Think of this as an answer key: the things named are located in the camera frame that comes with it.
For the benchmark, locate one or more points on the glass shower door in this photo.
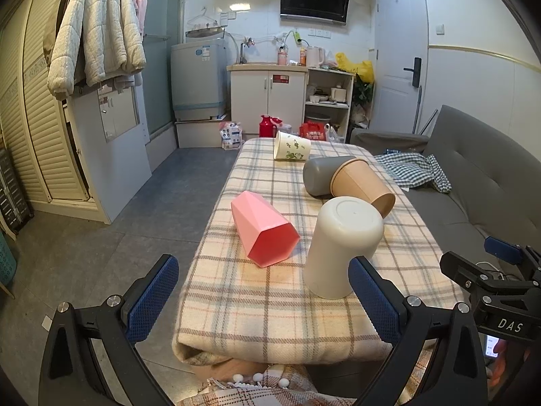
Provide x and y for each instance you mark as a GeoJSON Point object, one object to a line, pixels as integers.
{"type": "Point", "coordinates": [162, 8]}

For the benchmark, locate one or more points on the white electric kettle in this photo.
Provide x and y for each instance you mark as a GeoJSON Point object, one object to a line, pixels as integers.
{"type": "Point", "coordinates": [314, 57]}

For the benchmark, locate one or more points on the green checked cloth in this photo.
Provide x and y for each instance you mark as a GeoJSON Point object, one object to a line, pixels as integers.
{"type": "Point", "coordinates": [410, 171]}

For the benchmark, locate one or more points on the white puffer jacket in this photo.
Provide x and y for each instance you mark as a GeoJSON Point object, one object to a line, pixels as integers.
{"type": "Point", "coordinates": [101, 29]}

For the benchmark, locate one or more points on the yellow plastic bag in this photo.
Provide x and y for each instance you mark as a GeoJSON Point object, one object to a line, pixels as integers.
{"type": "Point", "coordinates": [359, 70]}

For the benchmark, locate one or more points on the pink faceted cup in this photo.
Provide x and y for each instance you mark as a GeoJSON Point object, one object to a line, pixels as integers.
{"type": "Point", "coordinates": [262, 228]}

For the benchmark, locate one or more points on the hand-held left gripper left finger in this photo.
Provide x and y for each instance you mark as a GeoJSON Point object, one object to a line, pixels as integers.
{"type": "Point", "coordinates": [154, 300]}

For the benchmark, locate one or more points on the phone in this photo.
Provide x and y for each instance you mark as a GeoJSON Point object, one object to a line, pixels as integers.
{"type": "Point", "coordinates": [490, 346]}

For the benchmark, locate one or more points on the red shopping bag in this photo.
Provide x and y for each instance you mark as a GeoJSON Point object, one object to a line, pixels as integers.
{"type": "Point", "coordinates": [312, 132]}

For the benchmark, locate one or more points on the white mug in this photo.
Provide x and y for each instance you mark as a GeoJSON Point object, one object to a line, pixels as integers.
{"type": "Point", "coordinates": [337, 94]}

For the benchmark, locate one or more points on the fringed plaid blanket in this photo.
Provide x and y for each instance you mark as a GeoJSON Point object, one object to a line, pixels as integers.
{"type": "Point", "coordinates": [253, 393]}

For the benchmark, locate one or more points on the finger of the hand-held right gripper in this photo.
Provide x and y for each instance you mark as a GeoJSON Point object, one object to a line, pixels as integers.
{"type": "Point", "coordinates": [465, 270]}
{"type": "Point", "coordinates": [503, 249]}

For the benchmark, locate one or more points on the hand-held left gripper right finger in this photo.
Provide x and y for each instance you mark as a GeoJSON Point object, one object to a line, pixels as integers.
{"type": "Point", "coordinates": [374, 300]}

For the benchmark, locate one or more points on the louvered wardrobe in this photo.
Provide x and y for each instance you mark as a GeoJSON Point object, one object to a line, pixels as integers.
{"type": "Point", "coordinates": [29, 114]}

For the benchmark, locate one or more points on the white light switch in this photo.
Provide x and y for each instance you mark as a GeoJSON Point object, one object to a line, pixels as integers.
{"type": "Point", "coordinates": [440, 29]}

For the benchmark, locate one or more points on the brown paper cup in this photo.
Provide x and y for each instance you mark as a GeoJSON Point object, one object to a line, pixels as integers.
{"type": "Point", "coordinates": [359, 184]}

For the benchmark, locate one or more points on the pink garment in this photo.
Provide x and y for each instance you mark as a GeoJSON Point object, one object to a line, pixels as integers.
{"type": "Point", "coordinates": [140, 8]}

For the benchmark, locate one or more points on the pink bottle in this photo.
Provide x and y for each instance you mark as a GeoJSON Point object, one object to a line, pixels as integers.
{"type": "Point", "coordinates": [282, 57]}

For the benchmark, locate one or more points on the white platform box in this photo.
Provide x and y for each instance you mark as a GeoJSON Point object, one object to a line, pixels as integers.
{"type": "Point", "coordinates": [198, 133]}

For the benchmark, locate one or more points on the white plastic cup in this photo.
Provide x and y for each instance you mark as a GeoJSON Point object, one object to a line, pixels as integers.
{"type": "Point", "coordinates": [338, 241]}

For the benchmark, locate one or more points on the white board panel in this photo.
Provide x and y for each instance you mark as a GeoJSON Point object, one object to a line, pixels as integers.
{"type": "Point", "coordinates": [118, 165]}

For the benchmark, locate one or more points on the washing machine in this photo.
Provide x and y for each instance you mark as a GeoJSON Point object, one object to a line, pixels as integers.
{"type": "Point", "coordinates": [196, 80]}

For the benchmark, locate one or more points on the white door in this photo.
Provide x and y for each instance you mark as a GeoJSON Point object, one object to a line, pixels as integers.
{"type": "Point", "coordinates": [397, 29]}

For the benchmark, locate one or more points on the white and blue package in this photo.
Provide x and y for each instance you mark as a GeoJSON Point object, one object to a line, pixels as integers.
{"type": "Point", "coordinates": [230, 135]}

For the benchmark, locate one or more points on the folded metal rack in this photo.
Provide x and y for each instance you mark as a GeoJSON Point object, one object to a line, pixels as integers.
{"type": "Point", "coordinates": [12, 194]}

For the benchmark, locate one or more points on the metal faucet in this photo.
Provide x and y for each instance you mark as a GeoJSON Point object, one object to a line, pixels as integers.
{"type": "Point", "coordinates": [242, 53]}

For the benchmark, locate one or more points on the red thermos jug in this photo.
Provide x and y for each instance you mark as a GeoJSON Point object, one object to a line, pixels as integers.
{"type": "Point", "coordinates": [266, 129]}

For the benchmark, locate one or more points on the person's right hand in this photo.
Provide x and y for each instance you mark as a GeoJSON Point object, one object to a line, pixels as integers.
{"type": "Point", "coordinates": [501, 357]}

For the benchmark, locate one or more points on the metal basin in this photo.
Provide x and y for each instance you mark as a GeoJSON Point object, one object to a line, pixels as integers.
{"type": "Point", "coordinates": [205, 32]}

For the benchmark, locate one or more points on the grey sofa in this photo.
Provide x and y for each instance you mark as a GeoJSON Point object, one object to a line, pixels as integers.
{"type": "Point", "coordinates": [477, 165]}

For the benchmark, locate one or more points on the grey plastic cup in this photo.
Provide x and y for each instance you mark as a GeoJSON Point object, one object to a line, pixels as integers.
{"type": "Point", "coordinates": [317, 175]}

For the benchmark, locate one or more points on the orange bottle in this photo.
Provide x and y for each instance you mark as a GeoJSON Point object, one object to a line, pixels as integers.
{"type": "Point", "coordinates": [303, 56]}

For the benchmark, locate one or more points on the white floral paper cup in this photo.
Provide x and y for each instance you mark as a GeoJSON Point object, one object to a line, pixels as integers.
{"type": "Point", "coordinates": [291, 146]}

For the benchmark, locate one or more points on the teal plastic basket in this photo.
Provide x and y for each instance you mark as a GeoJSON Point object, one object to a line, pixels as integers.
{"type": "Point", "coordinates": [6, 258]}

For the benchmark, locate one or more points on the white sink cabinet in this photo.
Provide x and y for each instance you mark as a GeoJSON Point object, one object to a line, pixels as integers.
{"type": "Point", "coordinates": [253, 101]}

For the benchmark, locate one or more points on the white open shelf unit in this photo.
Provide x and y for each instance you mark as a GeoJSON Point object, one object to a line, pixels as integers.
{"type": "Point", "coordinates": [350, 105]}

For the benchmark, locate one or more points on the white wall outlet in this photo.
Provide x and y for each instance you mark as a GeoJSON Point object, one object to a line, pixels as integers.
{"type": "Point", "coordinates": [319, 33]}

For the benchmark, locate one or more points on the clear plastic bag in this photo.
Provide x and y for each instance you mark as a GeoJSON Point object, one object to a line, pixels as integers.
{"type": "Point", "coordinates": [334, 135]}

